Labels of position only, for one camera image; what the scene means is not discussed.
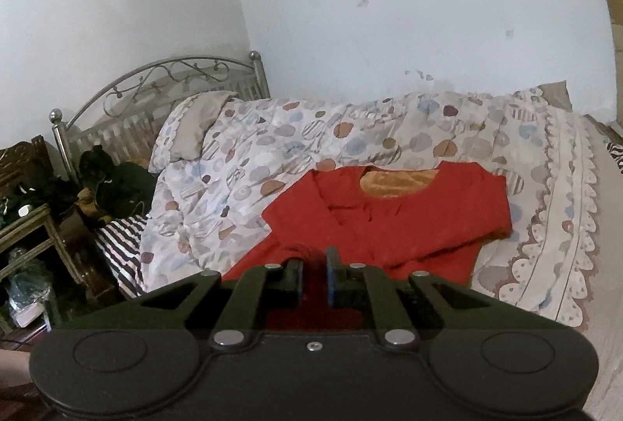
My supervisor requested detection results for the red sweater garment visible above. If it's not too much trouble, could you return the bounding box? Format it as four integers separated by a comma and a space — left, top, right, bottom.
224, 162, 512, 332

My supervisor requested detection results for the dark clothes pile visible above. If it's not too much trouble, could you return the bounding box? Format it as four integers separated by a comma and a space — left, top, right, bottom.
77, 145, 156, 228

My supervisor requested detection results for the patterned dotted bed quilt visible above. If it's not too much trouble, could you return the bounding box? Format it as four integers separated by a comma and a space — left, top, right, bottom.
139, 87, 598, 327

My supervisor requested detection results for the striped black white bedsheet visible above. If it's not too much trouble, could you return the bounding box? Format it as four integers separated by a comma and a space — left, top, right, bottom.
95, 216, 147, 298

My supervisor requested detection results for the beige pillow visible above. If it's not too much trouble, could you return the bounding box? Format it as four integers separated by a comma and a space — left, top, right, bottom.
148, 90, 236, 174

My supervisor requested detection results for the grey metal headboard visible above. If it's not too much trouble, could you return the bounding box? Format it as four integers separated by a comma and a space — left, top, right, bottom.
49, 51, 270, 182

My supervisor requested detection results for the dark wooden side table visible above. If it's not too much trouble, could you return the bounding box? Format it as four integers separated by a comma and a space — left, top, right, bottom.
1, 135, 83, 284

